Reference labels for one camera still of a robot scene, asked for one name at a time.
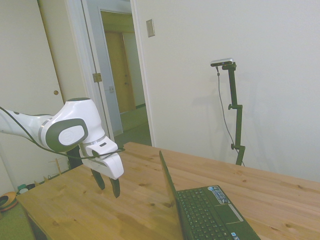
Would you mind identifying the white open door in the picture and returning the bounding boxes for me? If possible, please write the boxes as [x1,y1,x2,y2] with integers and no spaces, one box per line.
[98,8,124,138]

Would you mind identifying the black laptop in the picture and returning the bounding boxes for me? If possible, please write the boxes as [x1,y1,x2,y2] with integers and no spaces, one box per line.
[158,150,262,240]

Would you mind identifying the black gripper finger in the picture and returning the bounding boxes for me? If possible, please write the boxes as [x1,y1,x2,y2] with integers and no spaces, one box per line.
[90,168,106,192]
[108,176,122,199]

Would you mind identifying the orange bowl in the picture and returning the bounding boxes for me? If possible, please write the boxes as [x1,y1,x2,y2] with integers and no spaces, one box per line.
[0,191,17,208]

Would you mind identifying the teal and white cup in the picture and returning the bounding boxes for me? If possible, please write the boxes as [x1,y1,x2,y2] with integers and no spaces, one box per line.
[16,184,29,196]

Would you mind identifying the brown wooden door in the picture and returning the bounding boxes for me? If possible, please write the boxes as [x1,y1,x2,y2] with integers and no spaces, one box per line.
[104,31,136,115]

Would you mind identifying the grey camera on stand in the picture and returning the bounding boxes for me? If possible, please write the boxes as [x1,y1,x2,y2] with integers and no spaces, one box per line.
[210,58,235,68]

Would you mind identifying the metal wall switch plate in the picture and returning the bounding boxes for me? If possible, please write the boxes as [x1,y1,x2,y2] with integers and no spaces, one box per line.
[145,18,156,38]

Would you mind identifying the black tower speaker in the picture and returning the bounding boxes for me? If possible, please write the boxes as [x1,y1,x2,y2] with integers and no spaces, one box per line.
[67,147,84,171]

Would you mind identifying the camera on black stand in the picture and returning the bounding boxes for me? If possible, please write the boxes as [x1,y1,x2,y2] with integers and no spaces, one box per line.
[215,65,246,167]

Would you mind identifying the small wooden rack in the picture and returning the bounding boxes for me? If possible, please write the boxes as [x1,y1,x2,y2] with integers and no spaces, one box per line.
[48,157,65,176]

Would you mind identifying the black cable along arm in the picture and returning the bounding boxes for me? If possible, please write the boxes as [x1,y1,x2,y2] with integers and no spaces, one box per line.
[0,106,126,159]

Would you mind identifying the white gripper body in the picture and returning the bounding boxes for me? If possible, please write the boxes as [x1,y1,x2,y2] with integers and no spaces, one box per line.
[83,151,125,180]

